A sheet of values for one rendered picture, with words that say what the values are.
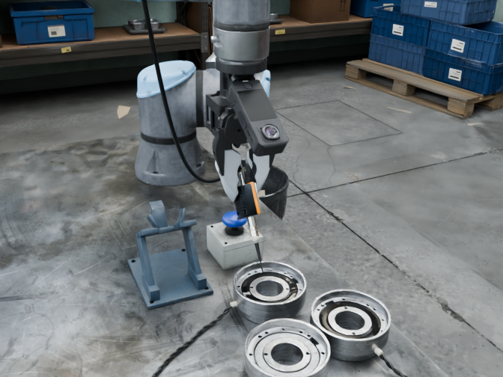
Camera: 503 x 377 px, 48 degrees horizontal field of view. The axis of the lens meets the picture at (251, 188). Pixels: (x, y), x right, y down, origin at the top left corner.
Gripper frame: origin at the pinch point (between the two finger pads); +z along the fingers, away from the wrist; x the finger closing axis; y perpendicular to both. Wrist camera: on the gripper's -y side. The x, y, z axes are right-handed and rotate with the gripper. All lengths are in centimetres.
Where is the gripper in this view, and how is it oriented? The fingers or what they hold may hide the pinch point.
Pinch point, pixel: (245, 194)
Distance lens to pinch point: 84.9
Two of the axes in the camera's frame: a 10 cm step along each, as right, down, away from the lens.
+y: -4.0, -4.2, 8.1
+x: -9.1, 1.7, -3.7
